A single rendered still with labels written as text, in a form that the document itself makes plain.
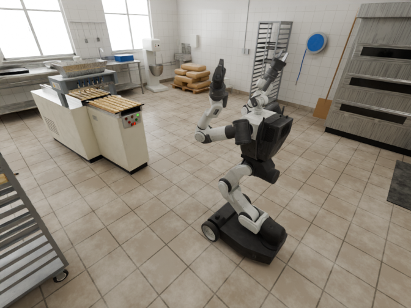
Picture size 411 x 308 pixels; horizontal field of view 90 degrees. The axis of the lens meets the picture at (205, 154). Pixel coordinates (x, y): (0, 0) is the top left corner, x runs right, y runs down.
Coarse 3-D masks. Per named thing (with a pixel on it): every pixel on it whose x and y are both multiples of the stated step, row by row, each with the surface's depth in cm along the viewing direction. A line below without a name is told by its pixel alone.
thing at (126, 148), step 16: (96, 112) 253; (128, 112) 243; (96, 128) 273; (112, 128) 246; (128, 128) 246; (112, 144) 265; (128, 144) 253; (144, 144) 275; (112, 160) 288; (128, 160) 262; (144, 160) 284
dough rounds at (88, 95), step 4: (92, 88) 302; (72, 92) 283; (76, 92) 282; (84, 92) 290; (88, 92) 283; (92, 92) 287; (96, 92) 284; (100, 92) 286; (104, 92) 284; (72, 96) 274; (76, 96) 268; (80, 96) 272; (84, 96) 269; (88, 96) 273; (92, 96) 269; (96, 96) 272
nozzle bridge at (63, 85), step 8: (104, 72) 274; (112, 72) 277; (56, 80) 236; (64, 80) 235; (72, 80) 242; (80, 80) 256; (88, 80) 264; (96, 80) 272; (104, 80) 280; (112, 80) 287; (56, 88) 246; (64, 88) 238; (72, 88) 252; (80, 88) 255; (88, 88) 262; (112, 88) 298; (64, 96) 250; (64, 104) 254
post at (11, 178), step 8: (0, 160) 107; (8, 168) 111; (8, 176) 112; (16, 184) 116; (24, 192) 121; (24, 200) 122; (32, 208) 127; (32, 216) 129; (40, 224) 134; (48, 232) 140; (48, 240) 142; (56, 248) 148; (64, 264) 158
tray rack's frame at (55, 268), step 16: (16, 256) 164; (32, 256) 164; (48, 256) 164; (64, 256) 165; (0, 272) 153; (48, 272) 154; (0, 288) 144; (16, 288) 144; (32, 288) 146; (0, 304) 136
